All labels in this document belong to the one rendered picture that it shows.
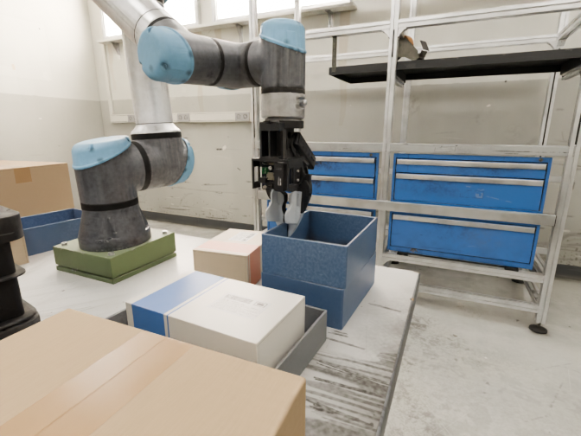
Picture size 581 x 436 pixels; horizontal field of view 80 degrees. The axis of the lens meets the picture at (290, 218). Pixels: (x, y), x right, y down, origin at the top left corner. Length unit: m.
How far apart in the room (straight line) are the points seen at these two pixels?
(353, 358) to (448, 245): 1.62
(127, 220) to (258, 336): 0.51
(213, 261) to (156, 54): 0.38
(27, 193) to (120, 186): 0.54
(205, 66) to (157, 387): 0.47
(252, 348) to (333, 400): 0.13
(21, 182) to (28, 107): 2.96
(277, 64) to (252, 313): 0.38
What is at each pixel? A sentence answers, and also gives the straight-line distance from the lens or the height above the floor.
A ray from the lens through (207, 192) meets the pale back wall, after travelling 3.69.
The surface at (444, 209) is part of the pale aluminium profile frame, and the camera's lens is 2.01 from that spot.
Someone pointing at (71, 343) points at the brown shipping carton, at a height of 0.86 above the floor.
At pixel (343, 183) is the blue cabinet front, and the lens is 2.11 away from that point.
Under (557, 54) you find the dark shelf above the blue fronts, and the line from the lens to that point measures 2.07.
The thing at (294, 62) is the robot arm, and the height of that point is 1.11.
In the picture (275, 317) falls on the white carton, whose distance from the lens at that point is 0.43.
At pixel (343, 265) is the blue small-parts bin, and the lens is 0.54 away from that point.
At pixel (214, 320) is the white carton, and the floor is 0.79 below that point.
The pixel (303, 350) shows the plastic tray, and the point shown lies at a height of 0.73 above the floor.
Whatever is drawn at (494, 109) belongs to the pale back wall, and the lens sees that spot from 2.87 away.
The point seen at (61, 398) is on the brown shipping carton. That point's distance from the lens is 0.26.
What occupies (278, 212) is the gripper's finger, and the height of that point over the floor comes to 0.86.
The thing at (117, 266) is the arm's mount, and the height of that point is 0.74.
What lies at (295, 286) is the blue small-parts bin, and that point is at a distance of 0.59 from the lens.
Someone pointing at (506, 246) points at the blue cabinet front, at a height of 0.43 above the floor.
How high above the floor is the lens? 1.01
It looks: 14 degrees down
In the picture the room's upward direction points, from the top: straight up
